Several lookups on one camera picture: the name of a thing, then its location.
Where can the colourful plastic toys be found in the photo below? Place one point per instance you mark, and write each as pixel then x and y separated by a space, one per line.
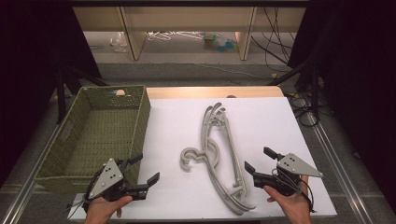
pixel 219 43

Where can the black metal stand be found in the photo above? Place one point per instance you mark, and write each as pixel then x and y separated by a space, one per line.
pixel 63 93
pixel 311 84

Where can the wooden table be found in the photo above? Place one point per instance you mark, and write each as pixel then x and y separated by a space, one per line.
pixel 202 92

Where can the person's left hand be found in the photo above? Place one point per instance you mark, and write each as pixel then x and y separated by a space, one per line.
pixel 101 210

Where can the green woven basket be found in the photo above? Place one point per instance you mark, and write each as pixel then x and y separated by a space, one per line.
pixel 106 127

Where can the beige wooden shelf unit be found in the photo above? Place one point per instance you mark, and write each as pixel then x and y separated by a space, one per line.
pixel 186 18

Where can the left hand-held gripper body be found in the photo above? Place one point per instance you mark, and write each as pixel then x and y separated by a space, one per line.
pixel 107 179

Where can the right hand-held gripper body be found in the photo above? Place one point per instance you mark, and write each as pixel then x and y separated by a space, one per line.
pixel 295 165

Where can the person's right hand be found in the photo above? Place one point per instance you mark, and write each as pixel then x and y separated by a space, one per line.
pixel 294 207

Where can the clear plastic bag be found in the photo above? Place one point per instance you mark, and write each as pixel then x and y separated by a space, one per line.
pixel 118 42

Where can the grey plastic hanger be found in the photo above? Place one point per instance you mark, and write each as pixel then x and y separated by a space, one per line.
pixel 208 146
pixel 232 149
pixel 241 174

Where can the aluminium floor rail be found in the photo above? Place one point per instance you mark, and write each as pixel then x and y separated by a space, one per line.
pixel 28 186
pixel 339 165

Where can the black curtain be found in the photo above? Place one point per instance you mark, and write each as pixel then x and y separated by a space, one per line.
pixel 28 77
pixel 358 77

